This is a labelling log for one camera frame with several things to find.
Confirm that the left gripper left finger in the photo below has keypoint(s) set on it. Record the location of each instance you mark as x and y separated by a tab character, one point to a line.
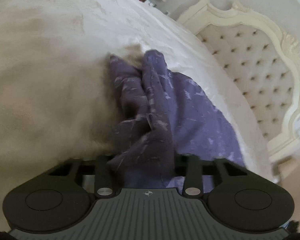
61	196

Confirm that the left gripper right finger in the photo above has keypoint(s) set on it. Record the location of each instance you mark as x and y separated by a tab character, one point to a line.
235	196

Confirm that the purple patterned hooded jacket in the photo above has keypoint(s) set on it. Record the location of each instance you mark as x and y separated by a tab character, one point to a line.
165	113

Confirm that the cream bed comforter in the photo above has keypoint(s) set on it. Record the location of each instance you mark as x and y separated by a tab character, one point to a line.
55	96

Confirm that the cream tufted headboard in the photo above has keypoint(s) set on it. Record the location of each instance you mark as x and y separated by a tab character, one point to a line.
263	61

